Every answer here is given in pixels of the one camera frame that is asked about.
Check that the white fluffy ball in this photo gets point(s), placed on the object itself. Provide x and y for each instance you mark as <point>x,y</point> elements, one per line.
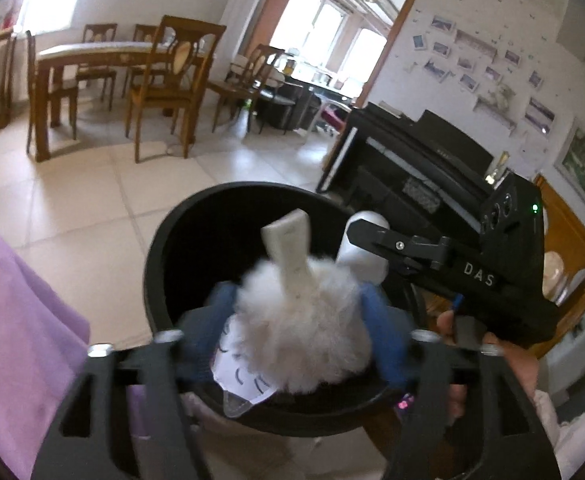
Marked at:
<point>297,330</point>

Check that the group of wall photos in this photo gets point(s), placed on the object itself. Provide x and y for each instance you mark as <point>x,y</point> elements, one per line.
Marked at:
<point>442,24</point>

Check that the white plastic piece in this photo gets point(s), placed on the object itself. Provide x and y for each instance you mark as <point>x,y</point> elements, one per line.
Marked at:
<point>362,267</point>

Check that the pink stool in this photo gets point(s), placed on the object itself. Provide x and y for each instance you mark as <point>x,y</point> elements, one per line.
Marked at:
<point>335,117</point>

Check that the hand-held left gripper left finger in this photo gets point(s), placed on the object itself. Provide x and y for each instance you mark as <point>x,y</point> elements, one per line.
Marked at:
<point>202,340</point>

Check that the wooden dining table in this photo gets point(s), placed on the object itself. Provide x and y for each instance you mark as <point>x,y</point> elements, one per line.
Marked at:
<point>97,50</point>

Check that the wooden dining chair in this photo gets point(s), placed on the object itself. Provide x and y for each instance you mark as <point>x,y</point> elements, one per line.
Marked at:
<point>97,35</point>
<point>57,92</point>
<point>172,95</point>
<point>142,35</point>
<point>252,70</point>

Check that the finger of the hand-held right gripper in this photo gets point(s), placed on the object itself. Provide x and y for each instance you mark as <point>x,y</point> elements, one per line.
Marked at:
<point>397,245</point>

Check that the black chair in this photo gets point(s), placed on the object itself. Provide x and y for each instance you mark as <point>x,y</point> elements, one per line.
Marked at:
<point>282,105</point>

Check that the person's right forearm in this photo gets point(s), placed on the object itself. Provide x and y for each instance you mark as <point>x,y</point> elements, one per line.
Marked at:
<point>557,430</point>

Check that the purple tablecloth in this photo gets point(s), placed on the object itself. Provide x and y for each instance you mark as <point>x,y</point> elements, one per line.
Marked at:
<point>17,335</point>

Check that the black piano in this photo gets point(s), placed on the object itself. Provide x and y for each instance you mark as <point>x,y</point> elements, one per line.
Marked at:
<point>422,160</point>

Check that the white eyelash print card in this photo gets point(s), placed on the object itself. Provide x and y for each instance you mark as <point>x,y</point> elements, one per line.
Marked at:
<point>237,375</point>

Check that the person's right hand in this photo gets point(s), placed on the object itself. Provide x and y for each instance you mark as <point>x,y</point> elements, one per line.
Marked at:
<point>515,360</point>

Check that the white standing air conditioner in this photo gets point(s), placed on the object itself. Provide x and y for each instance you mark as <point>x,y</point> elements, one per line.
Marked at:
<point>242,15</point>

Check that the wooden armchair frame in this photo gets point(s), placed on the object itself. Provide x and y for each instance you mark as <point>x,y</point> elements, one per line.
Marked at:
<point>572,230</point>

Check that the wooden door frame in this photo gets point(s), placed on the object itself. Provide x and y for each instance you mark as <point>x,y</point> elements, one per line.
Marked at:
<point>402,35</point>

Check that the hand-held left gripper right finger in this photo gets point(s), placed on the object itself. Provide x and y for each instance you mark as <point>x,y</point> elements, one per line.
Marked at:
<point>382,330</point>

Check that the black trash bin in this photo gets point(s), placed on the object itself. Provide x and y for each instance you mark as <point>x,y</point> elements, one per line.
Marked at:
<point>197,240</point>

